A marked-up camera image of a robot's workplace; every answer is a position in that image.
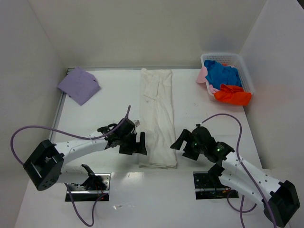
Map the white t shirt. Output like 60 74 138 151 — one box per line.
139 68 177 169

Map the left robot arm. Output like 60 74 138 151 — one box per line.
23 118 147 191

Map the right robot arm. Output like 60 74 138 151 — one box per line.
171 125 300 228

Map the orange t shirt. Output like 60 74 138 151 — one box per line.
214 84 252 106

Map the pink t shirt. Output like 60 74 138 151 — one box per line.
196 66 219 96

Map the folded purple t shirt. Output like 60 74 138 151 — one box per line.
57 67 101 105

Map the blue t shirt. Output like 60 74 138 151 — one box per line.
204 60 242 90

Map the white plastic basket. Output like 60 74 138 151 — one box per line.
200 52 255 95

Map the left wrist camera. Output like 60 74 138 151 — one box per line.
133 120 140 127

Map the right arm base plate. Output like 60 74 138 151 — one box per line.
193 171 239 200

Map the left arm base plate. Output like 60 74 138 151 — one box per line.
68 173 111 202

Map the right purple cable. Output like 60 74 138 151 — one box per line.
200 113 278 228

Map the purple cable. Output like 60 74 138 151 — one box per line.
10 105 132 228
200 113 278 228

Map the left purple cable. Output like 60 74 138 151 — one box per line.
10 105 132 228

